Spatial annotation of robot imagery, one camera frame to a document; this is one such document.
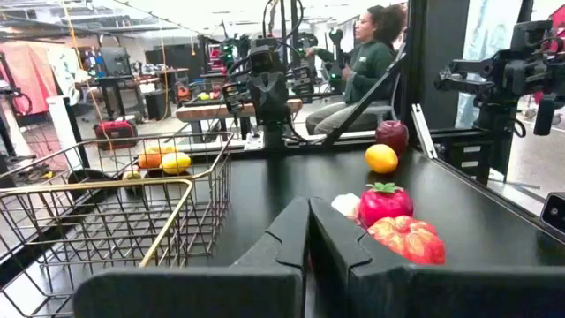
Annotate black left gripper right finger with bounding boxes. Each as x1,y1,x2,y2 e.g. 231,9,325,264
308,196,565,318

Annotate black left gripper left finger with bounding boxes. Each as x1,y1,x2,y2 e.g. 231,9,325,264
72,196,310,318

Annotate white garlic bulb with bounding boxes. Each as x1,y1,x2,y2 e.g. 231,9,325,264
330,193,362,220

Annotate red strawberry green top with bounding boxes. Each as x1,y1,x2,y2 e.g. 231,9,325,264
358,182,415,229

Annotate orange red plastic pumpkin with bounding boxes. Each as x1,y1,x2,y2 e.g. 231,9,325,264
366,215,447,267

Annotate dark red apple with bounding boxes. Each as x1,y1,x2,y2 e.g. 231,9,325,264
374,119,411,158

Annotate orange round fruit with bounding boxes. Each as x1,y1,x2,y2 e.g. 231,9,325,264
137,147,165,170

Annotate wooden bench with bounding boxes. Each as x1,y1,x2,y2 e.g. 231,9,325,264
175,99,304,124

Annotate person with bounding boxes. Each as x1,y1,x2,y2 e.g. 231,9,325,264
304,3,410,136

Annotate yellow lemon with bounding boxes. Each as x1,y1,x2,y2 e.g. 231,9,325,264
159,151,192,176
364,143,399,175

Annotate black bin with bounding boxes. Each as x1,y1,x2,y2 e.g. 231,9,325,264
144,89,172,121

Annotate grey office chair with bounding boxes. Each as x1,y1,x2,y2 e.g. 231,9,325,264
361,72,403,129

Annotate black computer monitor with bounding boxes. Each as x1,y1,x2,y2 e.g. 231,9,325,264
99,46,132,77

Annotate red bag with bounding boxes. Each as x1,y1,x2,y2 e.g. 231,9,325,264
92,119,139,151

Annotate black round stand base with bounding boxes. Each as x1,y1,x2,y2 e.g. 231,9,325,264
65,168,119,202

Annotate white hanging cloth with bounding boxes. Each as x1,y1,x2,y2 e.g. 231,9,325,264
46,46,81,107

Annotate pink hanging cloth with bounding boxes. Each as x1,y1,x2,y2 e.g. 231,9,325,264
0,42,61,117

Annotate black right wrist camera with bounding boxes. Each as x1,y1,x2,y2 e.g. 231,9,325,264
249,46,283,74

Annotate black diagonal frame strut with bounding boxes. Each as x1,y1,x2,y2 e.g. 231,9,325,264
321,51,408,148

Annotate yellow cable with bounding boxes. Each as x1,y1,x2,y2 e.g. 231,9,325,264
60,0,117,154
158,34,171,121

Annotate gold rim wire basket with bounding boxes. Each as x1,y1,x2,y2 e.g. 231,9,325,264
0,178,195,318
65,131,234,269

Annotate silver metal bracket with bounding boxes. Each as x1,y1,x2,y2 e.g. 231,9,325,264
411,103,439,160

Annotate black vertical frame post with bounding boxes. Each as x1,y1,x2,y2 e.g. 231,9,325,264
405,0,471,132

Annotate white stand post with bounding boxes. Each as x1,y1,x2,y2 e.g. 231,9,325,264
46,95,87,171

